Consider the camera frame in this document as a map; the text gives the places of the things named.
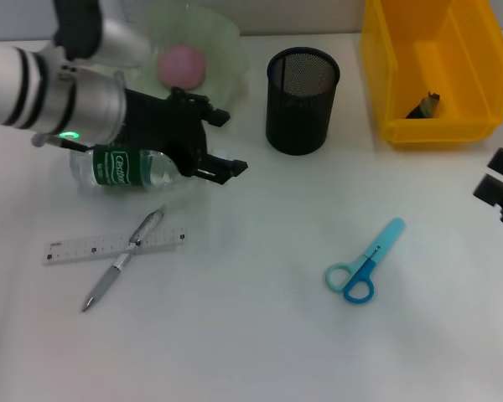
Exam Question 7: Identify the pink peach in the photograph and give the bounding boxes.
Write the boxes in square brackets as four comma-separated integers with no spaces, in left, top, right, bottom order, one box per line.
[158,44,206,90]

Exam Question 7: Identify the black mesh pen cup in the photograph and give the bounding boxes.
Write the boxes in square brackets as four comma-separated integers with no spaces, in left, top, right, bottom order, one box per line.
[265,47,340,157]

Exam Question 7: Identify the translucent green fruit bowl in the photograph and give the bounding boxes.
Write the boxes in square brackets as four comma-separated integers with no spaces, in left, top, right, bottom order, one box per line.
[121,2,251,126]

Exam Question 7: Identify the yellow plastic bin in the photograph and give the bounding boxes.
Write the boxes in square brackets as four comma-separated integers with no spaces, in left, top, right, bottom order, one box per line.
[360,0,503,151]

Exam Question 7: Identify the clear plastic ruler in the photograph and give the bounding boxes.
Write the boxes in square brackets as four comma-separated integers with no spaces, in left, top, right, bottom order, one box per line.
[43,227,189,265]

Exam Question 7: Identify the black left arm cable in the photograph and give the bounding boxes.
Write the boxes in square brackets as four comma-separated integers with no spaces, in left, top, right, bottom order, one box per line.
[32,132,90,154]

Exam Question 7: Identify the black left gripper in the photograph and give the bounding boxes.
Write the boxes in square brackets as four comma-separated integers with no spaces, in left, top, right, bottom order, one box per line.
[120,86,250,186]

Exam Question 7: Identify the green plastic wrapper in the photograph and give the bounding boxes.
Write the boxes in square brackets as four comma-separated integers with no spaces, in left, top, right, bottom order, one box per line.
[404,90,443,121]

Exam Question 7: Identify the blue scissors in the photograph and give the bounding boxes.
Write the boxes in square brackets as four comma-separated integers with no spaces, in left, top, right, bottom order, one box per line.
[324,217,407,305]

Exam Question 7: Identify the silver ballpoint pen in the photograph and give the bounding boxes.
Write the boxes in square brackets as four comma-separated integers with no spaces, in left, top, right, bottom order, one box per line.
[80,204,168,314]

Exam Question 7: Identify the clear green-label water bottle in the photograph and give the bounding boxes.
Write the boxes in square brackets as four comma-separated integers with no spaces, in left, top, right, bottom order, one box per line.
[70,144,213,194]

